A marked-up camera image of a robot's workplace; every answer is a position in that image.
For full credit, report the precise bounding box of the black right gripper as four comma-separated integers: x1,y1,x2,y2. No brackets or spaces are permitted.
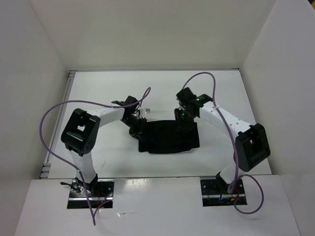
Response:
174,107,197,133

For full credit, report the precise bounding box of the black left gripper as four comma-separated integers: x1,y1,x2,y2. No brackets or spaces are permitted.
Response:
121,115,147,143

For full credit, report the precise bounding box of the black fabric skirt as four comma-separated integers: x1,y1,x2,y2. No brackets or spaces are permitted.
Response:
134,120,200,154

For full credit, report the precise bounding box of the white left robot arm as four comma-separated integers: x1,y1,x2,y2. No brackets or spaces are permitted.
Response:
61,96,147,197

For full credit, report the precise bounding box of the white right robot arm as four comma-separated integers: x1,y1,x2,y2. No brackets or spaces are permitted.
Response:
176,88,271,193

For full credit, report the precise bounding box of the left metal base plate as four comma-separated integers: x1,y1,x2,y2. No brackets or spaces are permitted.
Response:
67,179,114,209

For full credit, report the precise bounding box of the metal base plate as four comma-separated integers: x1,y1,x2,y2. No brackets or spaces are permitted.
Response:
67,179,114,209
200,177,247,207

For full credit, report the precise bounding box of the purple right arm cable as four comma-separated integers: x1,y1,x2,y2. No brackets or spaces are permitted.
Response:
181,72,265,214

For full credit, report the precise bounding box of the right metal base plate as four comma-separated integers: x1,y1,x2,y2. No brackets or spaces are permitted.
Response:
200,177,247,207

